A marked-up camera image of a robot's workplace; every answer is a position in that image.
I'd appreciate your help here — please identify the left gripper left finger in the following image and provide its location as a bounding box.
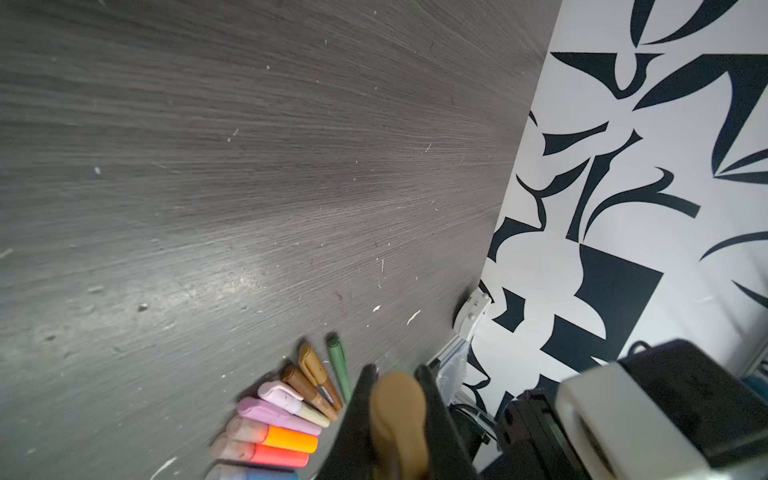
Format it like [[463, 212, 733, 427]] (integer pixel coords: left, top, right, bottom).
[[316, 364, 378, 480]]

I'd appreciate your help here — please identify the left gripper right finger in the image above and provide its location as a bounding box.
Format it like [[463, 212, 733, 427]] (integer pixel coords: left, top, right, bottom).
[[414, 365, 479, 479]]

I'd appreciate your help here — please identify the brown pen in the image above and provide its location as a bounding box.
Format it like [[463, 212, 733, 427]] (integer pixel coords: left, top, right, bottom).
[[280, 363, 338, 421]]

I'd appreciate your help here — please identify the dark tan pen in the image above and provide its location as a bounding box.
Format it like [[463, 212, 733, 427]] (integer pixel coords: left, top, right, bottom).
[[298, 341, 343, 412]]

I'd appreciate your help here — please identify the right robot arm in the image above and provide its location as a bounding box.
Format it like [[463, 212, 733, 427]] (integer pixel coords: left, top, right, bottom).
[[481, 340, 767, 479]]

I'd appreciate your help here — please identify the pink cream marker pen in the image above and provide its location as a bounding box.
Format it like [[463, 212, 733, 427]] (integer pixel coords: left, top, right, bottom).
[[257, 380, 331, 428]]

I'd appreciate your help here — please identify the orange marker pen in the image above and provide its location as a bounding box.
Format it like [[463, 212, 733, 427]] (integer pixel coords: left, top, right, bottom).
[[226, 416, 318, 454]]

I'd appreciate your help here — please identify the red marker pen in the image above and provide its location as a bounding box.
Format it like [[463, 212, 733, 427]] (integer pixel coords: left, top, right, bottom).
[[211, 435, 309, 468]]

